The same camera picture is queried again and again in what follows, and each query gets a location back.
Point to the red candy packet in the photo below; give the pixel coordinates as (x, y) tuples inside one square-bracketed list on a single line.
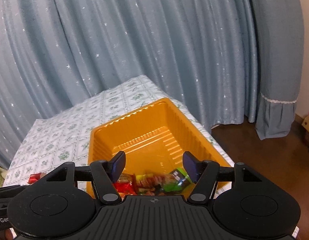
[(35, 177)]

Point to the orange plastic basket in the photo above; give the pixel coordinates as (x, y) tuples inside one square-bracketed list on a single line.
[(154, 138)]

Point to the floral white tablecloth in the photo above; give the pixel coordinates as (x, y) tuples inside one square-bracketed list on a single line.
[(66, 136)]

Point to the blue star curtain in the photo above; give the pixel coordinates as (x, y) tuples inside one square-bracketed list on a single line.
[(226, 60)]

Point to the snacks pile in basket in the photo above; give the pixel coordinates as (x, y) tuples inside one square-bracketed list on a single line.
[(153, 184)]

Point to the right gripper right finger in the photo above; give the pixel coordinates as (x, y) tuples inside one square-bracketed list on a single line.
[(207, 174)]

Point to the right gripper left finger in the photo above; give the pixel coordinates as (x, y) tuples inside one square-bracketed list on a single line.
[(101, 174)]

